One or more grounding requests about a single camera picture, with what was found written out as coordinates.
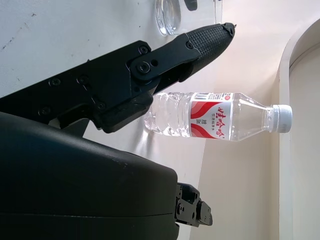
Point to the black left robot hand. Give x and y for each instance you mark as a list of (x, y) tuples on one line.
[(191, 4)]

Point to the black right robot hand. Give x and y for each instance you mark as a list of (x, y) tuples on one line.
[(75, 190)]

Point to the clear water bottle red label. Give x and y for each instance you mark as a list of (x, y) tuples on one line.
[(212, 117)]

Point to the clear glass cup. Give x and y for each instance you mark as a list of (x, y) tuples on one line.
[(170, 17)]

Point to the white arched panel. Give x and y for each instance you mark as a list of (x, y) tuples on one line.
[(305, 125)]

